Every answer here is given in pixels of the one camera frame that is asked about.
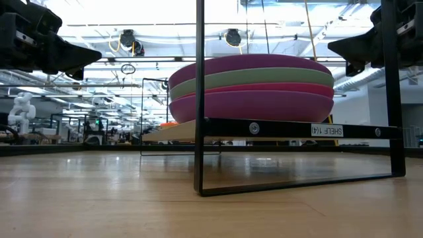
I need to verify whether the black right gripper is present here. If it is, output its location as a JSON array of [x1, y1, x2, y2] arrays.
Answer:
[[328, 0, 423, 77]]

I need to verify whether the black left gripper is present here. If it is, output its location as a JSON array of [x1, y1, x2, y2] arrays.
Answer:
[[0, 0, 102, 81]]

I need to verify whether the pink opaque plate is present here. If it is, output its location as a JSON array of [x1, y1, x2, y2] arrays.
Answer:
[[171, 82, 335, 102]]

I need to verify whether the purple opaque plate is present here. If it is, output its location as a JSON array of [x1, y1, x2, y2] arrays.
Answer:
[[168, 54, 332, 90]]

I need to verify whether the magenta opaque plate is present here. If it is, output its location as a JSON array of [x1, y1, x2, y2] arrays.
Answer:
[[169, 89, 334, 124]]

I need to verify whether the white shelf label sticker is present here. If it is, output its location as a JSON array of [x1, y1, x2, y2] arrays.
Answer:
[[310, 123, 344, 138]]

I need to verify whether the white robot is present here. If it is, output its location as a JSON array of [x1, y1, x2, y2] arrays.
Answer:
[[7, 91, 37, 136]]

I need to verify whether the black hanging ring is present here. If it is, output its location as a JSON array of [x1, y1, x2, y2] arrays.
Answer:
[[120, 63, 137, 75]]

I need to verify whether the yellow cable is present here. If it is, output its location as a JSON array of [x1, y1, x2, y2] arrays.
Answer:
[[303, 0, 340, 147]]

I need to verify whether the black workstation frame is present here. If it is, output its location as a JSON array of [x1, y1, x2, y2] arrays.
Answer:
[[49, 113, 110, 146]]

